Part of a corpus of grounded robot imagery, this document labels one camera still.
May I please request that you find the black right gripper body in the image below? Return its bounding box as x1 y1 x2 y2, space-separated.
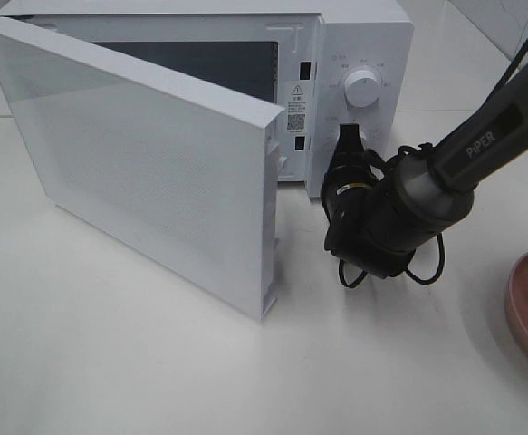
321 147 384 218

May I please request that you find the white microwave door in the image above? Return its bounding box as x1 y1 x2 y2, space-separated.
0 17 283 320

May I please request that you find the white upper power knob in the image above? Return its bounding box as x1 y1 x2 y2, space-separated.
344 68 381 108

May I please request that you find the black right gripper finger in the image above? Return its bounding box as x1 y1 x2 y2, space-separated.
338 123 363 155

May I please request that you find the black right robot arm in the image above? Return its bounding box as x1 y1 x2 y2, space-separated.
321 63 528 278

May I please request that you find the white microwave oven body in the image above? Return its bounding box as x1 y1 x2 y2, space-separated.
0 1 413 197

